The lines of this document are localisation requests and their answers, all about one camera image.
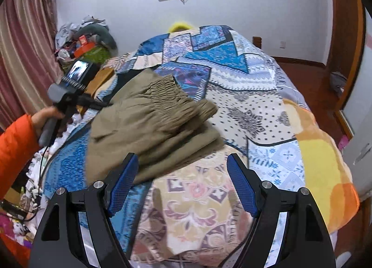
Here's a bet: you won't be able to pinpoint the green fabric bag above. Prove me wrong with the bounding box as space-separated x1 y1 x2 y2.
62 47 111 74

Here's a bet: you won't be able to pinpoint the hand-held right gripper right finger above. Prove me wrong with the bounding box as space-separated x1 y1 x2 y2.
224 153 332 268

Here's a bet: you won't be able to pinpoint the person's left forearm orange sleeve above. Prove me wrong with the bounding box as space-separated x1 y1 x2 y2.
0 114 41 199

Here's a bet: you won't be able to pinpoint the brown wooden door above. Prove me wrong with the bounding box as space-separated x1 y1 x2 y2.
325 0 365 88

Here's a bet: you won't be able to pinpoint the olive green pants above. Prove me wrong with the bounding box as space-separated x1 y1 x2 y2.
86 67 224 185

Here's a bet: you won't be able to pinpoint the person's left hand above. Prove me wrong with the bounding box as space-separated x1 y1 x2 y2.
31 106 67 138

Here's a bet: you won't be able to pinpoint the yellow foam ring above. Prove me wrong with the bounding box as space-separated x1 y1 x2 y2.
169 21 199 32

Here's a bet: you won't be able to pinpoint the blue patchwork quilt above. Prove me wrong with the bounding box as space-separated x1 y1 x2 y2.
41 25 311 265

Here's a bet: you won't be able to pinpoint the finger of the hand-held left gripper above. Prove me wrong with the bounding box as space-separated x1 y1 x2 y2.
74 95 114 111

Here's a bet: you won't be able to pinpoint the grey tube pillow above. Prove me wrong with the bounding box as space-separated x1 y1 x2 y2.
87 25 118 51

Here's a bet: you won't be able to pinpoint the pile of grey clothes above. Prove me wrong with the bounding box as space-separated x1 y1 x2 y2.
55 16 109 50

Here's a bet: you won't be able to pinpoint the orange and yellow blanket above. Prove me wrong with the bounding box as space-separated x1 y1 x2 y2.
283 98 361 231

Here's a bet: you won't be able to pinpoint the pile of floor clutter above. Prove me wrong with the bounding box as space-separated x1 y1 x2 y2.
0 152 44 257

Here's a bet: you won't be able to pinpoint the orange box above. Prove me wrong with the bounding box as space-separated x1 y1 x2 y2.
74 43 96 57

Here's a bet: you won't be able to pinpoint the grey cloth on floor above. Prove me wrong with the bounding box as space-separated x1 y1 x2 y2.
331 72 348 94

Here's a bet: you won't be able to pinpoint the tan cardboard box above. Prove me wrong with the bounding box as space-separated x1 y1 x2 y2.
86 67 114 97

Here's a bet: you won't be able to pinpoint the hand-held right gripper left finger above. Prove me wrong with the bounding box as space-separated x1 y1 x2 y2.
29 152 140 268

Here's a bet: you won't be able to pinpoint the pink striped curtain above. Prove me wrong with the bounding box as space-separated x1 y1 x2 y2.
0 0 63 132

